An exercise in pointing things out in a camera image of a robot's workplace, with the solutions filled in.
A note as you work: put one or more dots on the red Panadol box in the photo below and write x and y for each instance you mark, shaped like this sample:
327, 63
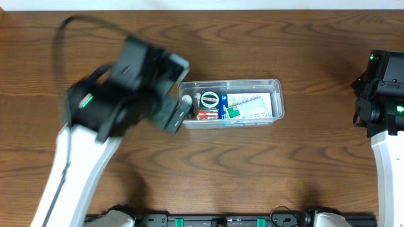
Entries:
207, 115

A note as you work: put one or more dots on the dark syrup bottle white cap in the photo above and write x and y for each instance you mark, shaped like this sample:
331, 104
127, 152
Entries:
188, 100

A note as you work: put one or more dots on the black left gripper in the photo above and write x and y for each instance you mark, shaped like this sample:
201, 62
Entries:
170, 111

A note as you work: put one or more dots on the blue fever patch box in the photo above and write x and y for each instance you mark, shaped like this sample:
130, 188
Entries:
231, 99

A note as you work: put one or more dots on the clear plastic container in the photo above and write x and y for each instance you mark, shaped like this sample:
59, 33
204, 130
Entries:
194, 89

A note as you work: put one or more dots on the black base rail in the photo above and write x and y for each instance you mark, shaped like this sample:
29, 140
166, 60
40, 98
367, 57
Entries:
120, 219

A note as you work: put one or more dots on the white green sachet packet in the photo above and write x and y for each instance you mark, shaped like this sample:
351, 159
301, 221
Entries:
254, 109

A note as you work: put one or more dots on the green Zam-Buk box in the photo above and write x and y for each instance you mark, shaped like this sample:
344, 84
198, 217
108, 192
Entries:
209, 100

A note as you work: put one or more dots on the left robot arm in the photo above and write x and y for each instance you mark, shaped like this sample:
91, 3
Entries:
99, 109

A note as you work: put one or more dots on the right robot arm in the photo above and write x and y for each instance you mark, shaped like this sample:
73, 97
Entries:
378, 109

